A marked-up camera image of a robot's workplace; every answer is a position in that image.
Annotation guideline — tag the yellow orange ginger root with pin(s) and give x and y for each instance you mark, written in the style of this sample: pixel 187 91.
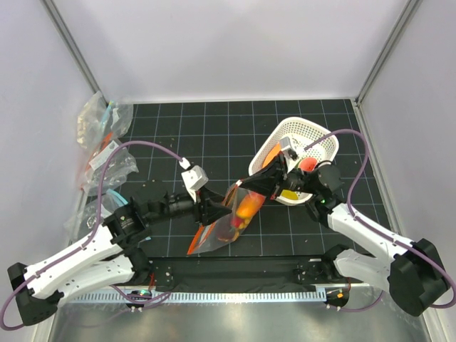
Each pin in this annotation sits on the yellow orange ginger root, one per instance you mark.
pixel 238 232

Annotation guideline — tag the slotted aluminium cable duct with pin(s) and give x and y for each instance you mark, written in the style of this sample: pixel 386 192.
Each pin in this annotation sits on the slotted aluminium cable duct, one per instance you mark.
pixel 110 296

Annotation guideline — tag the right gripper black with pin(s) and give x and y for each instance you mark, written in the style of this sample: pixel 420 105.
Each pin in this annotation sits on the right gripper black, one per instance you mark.
pixel 269 182

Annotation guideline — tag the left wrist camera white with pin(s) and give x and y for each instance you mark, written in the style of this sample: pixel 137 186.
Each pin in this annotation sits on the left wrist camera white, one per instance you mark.
pixel 194 178

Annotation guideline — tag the aluminium frame rail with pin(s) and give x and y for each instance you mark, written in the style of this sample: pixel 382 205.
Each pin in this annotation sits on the aluminium frame rail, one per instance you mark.
pixel 392 41
pixel 70 43

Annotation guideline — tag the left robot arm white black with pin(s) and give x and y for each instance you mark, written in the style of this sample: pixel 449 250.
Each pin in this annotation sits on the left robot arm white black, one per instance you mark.
pixel 110 254

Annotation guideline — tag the dark red passion fruit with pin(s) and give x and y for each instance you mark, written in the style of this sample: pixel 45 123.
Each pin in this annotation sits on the dark red passion fruit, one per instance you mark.
pixel 226 233

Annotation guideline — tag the orange papaya slice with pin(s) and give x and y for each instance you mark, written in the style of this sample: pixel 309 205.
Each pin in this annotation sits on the orange papaya slice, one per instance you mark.
pixel 272 154

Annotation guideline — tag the yellow lemon slice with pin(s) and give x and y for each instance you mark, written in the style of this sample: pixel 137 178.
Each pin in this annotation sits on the yellow lemon slice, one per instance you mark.
pixel 290 195

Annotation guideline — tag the aluminium frame rail left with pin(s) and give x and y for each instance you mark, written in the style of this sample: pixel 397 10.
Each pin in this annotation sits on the aluminium frame rail left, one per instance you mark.
pixel 70 43

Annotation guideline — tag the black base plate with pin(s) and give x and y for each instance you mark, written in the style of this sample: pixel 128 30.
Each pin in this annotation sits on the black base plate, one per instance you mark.
pixel 236 274

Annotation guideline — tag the watermelon slice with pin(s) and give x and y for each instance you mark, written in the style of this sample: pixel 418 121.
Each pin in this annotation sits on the watermelon slice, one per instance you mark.
pixel 308 164

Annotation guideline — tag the white perforated plastic basket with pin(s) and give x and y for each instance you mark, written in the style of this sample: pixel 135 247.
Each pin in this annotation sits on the white perforated plastic basket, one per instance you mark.
pixel 310 140

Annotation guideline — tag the aluminium frame rail right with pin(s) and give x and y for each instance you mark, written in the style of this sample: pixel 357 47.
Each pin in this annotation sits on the aluminium frame rail right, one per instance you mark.
pixel 392 41

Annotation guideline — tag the clear zip bag orange zipper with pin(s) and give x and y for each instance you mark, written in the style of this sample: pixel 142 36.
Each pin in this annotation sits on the clear zip bag orange zipper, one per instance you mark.
pixel 205 239

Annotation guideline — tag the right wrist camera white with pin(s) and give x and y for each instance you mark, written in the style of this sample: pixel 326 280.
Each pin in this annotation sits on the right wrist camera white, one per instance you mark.
pixel 287 148

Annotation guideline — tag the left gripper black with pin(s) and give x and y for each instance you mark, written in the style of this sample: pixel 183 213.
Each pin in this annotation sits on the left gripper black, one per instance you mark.
pixel 211 210

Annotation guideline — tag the black grid cutting mat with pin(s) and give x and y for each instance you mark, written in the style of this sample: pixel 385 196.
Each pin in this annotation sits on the black grid cutting mat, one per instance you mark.
pixel 223 137

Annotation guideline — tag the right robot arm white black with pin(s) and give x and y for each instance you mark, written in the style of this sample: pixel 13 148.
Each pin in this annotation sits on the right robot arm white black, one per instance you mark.
pixel 411 272

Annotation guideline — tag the red chili pepper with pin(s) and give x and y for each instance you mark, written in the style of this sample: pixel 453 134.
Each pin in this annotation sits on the red chili pepper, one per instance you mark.
pixel 237 223

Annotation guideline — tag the clear bag with white label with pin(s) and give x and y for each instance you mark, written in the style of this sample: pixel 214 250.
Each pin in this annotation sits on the clear bag with white label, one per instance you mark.
pixel 113 173

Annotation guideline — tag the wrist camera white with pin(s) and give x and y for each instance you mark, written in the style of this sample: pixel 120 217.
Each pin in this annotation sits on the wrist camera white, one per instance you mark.
pixel 194 178
pixel 287 148

